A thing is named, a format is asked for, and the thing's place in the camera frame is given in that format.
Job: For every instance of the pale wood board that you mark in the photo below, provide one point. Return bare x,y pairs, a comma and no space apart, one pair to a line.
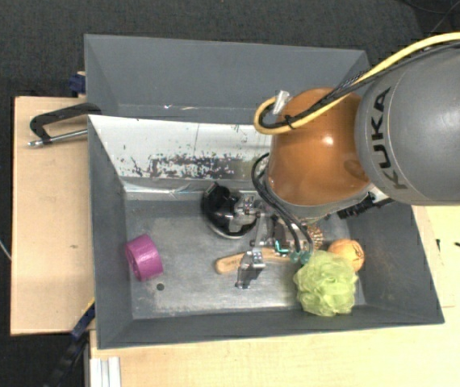
48,224

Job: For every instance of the orange ball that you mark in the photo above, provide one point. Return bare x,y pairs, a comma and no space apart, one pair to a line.
351,252

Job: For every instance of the grey metal bin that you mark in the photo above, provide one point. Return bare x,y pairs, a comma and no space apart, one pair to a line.
197,292

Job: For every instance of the black round cup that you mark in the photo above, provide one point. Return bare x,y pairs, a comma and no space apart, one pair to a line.
216,208

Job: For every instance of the green mesh bath sponge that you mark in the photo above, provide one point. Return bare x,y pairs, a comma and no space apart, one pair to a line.
327,284

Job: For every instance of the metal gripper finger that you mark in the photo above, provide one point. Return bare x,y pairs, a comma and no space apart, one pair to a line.
252,264
246,208

